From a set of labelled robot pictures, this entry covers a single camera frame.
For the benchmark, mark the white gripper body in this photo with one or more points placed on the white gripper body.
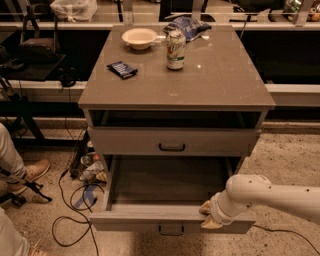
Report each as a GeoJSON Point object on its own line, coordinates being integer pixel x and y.
{"type": "Point", "coordinates": [216, 209]}

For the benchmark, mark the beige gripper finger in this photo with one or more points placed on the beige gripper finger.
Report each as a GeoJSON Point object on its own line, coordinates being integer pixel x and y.
{"type": "Point", "coordinates": [210, 223]}
{"type": "Point", "coordinates": [205, 207]}

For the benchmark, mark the grey drawer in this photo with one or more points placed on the grey drawer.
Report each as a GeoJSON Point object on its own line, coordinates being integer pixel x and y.
{"type": "Point", "coordinates": [173, 141]}
{"type": "Point", "coordinates": [161, 194]}

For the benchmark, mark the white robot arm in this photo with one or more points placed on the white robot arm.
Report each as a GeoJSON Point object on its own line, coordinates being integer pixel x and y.
{"type": "Point", "coordinates": [243, 192]}

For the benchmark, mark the grey drawer cabinet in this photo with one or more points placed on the grey drawer cabinet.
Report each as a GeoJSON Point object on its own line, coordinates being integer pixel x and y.
{"type": "Point", "coordinates": [217, 88]}

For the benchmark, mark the grey top drawer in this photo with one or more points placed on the grey top drawer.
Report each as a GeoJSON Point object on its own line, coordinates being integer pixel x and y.
{"type": "Point", "coordinates": [173, 141]}

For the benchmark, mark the clear plastic bottle trash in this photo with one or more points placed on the clear plastic bottle trash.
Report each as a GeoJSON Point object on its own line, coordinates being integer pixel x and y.
{"type": "Point", "coordinates": [91, 172]}

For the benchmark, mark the dark blue snack bar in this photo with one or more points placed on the dark blue snack bar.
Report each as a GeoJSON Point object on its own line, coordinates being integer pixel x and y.
{"type": "Point", "coordinates": [123, 70]}

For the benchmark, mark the green white soda can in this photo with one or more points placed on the green white soda can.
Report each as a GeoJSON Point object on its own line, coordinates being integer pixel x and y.
{"type": "Point", "coordinates": [176, 43]}

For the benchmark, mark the black stick tool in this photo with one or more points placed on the black stick tool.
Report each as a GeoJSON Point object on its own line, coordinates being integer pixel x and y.
{"type": "Point", "coordinates": [35, 187]}

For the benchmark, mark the tan shoe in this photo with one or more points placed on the tan shoe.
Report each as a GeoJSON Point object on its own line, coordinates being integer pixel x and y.
{"type": "Point", "coordinates": [32, 173]}

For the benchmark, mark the blue chip bag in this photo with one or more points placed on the blue chip bag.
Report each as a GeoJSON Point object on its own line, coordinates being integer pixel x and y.
{"type": "Point", "coordinates": [191, 28]}

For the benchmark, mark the white bowl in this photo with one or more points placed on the white bowl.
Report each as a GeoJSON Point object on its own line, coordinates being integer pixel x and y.
{"type": "Point", "coordinates": [140, 38]}

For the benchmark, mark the black headphones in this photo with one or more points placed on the black headphones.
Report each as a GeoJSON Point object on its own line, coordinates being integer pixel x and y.
{"type": "Point", "coordinates": [67, 77]}

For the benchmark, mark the person near leg light trousers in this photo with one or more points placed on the person near leg light trousers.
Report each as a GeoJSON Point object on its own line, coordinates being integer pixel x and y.
{"type": "Point", "coordinates": [12, 243]}

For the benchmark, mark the person leg light trousers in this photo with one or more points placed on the person leg light trousers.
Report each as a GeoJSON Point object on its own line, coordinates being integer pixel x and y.
{"type": "Point", "coordinates": [10, 159]}
{"type": "Point", "coordinates": [12, 243]}

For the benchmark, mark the black bag on shelf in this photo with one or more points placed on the black bag on shelf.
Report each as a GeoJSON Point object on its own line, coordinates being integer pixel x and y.
{"type": "Point", "coordinates": [36, 50]}

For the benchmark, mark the white plastic bag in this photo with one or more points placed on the white plastic bag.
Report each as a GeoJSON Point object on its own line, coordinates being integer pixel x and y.
{"type": "Point", "coordinates": [74, 10]}

